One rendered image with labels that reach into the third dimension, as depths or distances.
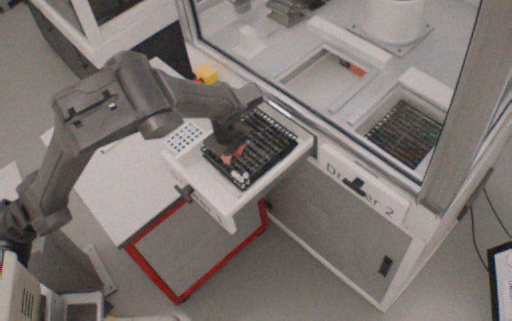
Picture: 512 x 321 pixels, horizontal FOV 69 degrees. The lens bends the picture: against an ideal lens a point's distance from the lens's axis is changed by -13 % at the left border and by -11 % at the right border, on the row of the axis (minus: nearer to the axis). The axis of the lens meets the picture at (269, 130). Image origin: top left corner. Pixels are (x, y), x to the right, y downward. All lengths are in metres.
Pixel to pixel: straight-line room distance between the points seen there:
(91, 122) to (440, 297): 1.76
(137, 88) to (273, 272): 1.56
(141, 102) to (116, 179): 0.95
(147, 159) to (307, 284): 0.94
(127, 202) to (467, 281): 1.51
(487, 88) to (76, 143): 0.61
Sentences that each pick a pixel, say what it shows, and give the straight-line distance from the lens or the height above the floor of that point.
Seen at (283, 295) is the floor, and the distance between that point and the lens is 1.94.
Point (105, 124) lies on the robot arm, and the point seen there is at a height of 1.52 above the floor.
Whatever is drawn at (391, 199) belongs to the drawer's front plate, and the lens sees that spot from 1.10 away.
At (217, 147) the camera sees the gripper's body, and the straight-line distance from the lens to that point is 1.00.
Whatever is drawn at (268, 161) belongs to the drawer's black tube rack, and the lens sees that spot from 1.17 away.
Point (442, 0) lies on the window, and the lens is 0.72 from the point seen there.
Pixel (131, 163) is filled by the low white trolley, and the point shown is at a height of 0.76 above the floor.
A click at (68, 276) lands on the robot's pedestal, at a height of 0.25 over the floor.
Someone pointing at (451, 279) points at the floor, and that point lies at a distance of 2.06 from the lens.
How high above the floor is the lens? 1.85
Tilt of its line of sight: 50 degrees down
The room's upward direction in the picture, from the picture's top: 7 degrees counter-clockwise
